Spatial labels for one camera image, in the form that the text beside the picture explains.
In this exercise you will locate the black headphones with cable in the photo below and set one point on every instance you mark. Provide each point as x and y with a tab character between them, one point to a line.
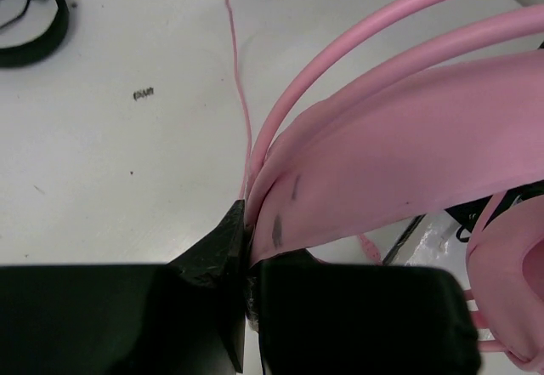
42	46

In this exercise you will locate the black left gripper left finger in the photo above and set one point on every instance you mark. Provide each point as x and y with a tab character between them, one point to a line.
186	316

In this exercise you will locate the pink headphones with cable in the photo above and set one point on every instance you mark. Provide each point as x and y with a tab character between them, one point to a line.
418	133

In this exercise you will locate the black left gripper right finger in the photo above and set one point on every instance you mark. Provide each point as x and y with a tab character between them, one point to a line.
314	317

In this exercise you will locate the white taped cover sheet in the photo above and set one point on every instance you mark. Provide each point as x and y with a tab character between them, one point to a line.
429	240

